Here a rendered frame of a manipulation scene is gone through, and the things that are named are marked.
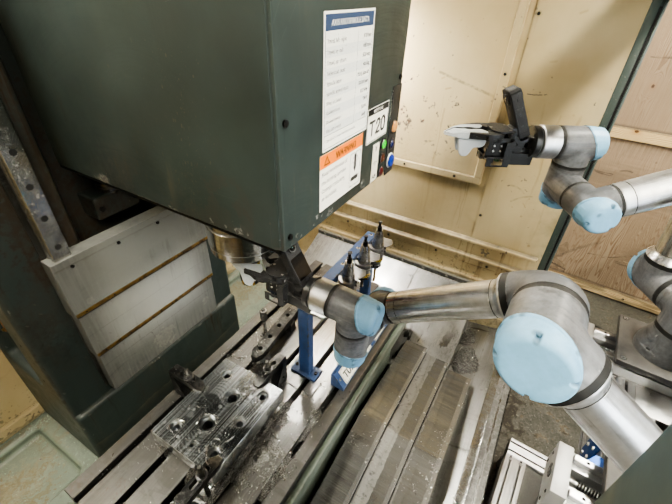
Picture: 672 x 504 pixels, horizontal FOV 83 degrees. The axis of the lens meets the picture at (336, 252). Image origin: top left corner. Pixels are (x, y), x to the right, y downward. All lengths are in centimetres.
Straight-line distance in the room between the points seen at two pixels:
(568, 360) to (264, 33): 56
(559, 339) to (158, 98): 68
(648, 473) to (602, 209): 68
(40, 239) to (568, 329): 111
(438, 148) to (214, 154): 117
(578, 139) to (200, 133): 79
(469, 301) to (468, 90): 98
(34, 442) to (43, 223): 102
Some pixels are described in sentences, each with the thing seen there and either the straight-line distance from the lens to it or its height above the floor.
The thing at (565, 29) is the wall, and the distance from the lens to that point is 153.
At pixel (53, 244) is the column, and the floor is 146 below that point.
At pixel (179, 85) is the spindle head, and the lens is 65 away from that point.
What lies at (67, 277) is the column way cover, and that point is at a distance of 119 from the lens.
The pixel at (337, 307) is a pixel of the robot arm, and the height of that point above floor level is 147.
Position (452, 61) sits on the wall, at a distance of 159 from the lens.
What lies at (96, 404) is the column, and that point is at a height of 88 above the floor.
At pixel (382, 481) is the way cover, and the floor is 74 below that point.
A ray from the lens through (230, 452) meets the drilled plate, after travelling 116.
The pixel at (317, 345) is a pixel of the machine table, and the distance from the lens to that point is 145.
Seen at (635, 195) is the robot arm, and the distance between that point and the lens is 100.
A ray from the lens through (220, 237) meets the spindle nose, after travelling 81.
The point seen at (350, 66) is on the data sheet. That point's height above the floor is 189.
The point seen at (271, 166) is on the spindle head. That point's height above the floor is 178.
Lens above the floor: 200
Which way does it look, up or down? 35 degrees down
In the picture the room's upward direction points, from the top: 2 degrees clockwise
